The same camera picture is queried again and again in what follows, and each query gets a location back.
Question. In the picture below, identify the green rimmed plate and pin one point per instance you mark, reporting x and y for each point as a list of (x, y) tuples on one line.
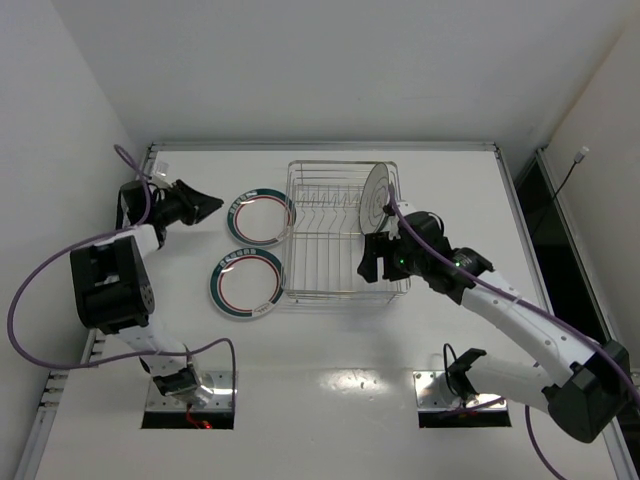
[(247, 284), (261, 217)]

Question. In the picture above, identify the white plate with grey rim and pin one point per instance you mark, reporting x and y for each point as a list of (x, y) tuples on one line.
[(374, 199)]

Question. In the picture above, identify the metal wire dish rack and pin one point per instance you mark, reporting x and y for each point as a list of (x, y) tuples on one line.
[(325, 241)]

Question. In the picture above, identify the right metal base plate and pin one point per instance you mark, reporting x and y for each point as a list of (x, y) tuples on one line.
[(433, 396)]

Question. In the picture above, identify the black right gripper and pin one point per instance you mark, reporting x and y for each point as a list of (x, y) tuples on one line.
[(379, 255)]

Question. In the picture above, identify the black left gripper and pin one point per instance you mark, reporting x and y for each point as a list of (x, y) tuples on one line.
[(181, 203)]

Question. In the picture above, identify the metal base plate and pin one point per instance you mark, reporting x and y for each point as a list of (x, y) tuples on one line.
[(214, 396), (433, 396)]

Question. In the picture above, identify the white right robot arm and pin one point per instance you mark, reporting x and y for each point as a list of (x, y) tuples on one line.
[(581, 384)]

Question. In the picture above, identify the blue floral green plate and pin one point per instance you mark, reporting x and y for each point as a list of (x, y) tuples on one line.
[(392, 191)]

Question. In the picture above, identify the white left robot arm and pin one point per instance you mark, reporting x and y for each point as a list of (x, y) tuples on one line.
[(114, 294)]

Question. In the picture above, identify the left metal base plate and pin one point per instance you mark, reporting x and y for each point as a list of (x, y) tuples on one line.
[(214, 396)]

